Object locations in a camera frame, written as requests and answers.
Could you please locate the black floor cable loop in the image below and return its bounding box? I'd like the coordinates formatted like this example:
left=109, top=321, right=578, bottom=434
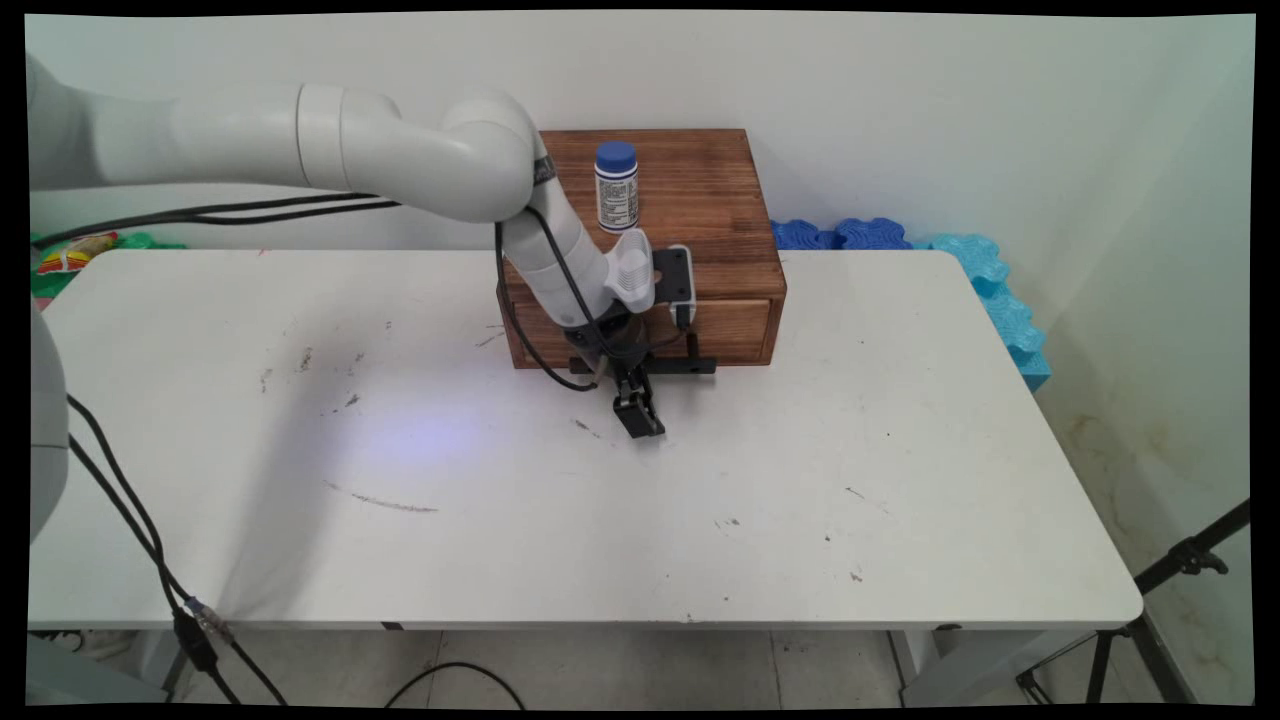
left=384, top=660, right=527, bottom=710

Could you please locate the white bottle with blue cap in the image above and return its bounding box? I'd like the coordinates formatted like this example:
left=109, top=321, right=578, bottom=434
left=594, top=141, right=641, bottom=236

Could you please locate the black camera cable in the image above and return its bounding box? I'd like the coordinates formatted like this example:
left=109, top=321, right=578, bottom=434
left=30, top=192, right=698, bottom=363

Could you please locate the dark blue foam mat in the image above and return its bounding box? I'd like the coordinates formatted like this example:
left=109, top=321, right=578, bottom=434
left=835, top=216, right=914, bottom=252
left=769, top=219, right=841, bottom=252

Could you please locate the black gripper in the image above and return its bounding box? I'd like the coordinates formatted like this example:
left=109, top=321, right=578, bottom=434
left=573, top=304, right=668, bottom=441

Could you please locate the black tripod stand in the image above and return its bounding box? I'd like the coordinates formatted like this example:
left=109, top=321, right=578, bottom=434
left=1014, top=498, right=1253, bottom=707

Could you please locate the green plastic bag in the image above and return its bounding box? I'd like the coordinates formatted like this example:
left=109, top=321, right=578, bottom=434
left=30, top=231, right=188, bottom=299

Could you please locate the black cable with metal plug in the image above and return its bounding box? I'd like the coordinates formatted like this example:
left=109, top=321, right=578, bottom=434
left=30, top=200, right=607, bottom=393

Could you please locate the brown wooden cabinet box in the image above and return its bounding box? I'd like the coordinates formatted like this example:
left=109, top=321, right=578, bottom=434
left=497, top=128, right=789, bottom=372

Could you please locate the white table leg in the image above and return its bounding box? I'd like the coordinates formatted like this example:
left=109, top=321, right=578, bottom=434
left=160, top=640, right=196, bottom=698
left=888, top=627, right=963, bottom=701

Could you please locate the wooden drawer with black handle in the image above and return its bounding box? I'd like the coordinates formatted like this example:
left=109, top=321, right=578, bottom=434
left=512, top=297, right=774, bottom=379

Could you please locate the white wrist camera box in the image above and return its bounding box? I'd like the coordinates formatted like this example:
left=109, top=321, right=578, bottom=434
left=603, top=228, right=698, bottom=332

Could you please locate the red yellow snack packet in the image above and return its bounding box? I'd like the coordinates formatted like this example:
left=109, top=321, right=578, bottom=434
left=37, top=231, right=122, bottom=276

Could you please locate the cyan foam mat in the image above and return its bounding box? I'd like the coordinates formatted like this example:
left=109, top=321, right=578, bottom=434
left=912, top=233, right=1054, bottom=394

